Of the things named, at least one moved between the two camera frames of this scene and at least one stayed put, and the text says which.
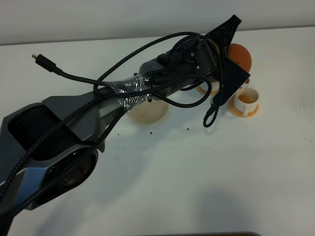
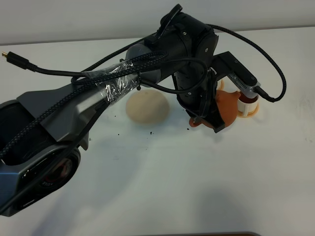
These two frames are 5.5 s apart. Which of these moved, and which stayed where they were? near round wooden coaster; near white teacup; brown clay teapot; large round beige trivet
Moved: brown clay teapot
Stayed: near white teacup; near round wooden coaster; large round beige trivet
